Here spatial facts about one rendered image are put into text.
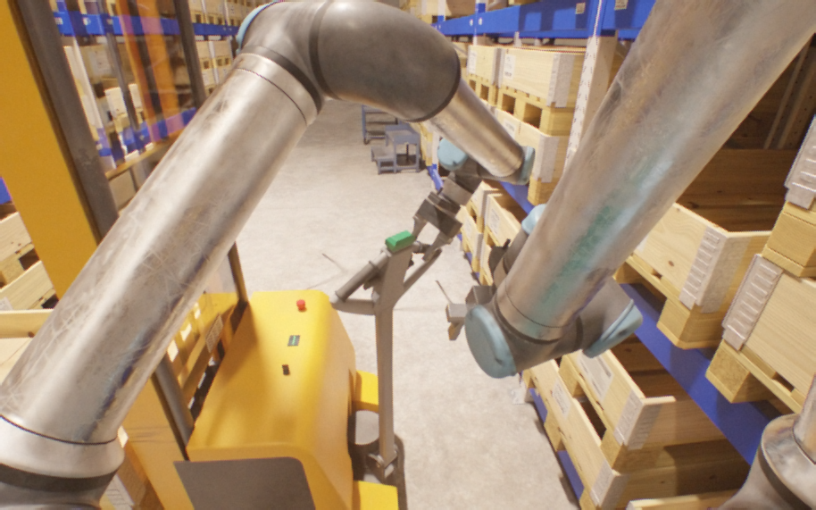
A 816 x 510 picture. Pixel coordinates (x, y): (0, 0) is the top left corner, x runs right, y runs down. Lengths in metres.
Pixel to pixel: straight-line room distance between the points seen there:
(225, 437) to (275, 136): 1.02
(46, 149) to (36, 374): 0.62
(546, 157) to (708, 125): 1.70
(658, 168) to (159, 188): 0.44
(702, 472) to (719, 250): 0.97
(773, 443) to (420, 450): 1.97
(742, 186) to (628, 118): 2.00
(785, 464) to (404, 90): 0.51
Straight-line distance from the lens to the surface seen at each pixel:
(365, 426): 1.86
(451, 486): 2.23
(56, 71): 0.99
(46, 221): 1.10
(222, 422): 1.39
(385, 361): 1.40
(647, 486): 1.82
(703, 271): 1.21
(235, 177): 0.47
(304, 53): 0.53
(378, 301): 1.21
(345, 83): 0.51
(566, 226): 0.36
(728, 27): 0.29
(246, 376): 1.51
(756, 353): 1.13
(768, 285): 1.09
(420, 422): 2.44
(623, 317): 0.57
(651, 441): 1.61
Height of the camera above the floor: 1.90
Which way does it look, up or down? 29 degrees down
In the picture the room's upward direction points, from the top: 1 degrees clockwise
